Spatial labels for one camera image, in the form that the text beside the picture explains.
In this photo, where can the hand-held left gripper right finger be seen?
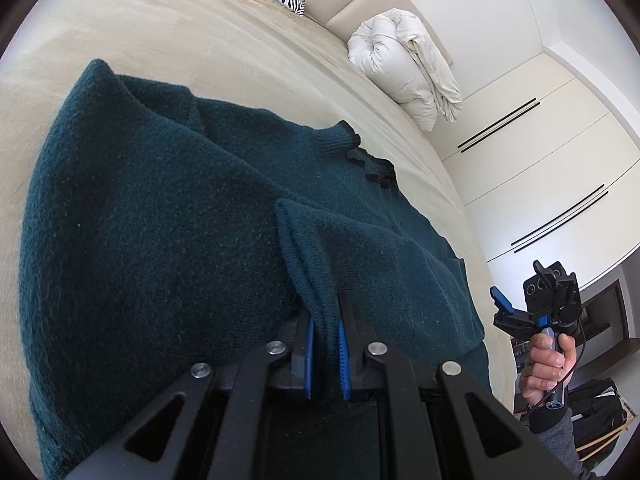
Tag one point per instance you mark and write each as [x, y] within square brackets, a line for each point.
[344, 360]

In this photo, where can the black bag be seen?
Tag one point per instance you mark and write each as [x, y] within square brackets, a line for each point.
[600, 410]

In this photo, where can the person's right forearm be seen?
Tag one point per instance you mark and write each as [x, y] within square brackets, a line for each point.
[560, 445]

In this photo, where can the white wardrobe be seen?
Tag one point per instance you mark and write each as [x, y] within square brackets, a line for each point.
[540, 135]

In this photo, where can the bed with beige cover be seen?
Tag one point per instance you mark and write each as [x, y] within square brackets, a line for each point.
[200, 35]

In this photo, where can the dark green sweater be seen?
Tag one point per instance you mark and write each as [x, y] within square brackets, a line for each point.
[150, 210]

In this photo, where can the person's right hand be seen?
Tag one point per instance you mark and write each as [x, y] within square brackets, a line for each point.
[542, 370]

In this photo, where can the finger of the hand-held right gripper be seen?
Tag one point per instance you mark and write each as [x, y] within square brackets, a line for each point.
[500, 300]
[543, 321]

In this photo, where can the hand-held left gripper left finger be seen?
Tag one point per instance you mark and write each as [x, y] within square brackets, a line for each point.
[307, 355]

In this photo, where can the folded white duvet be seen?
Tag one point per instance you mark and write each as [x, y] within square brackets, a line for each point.
[390, 60]

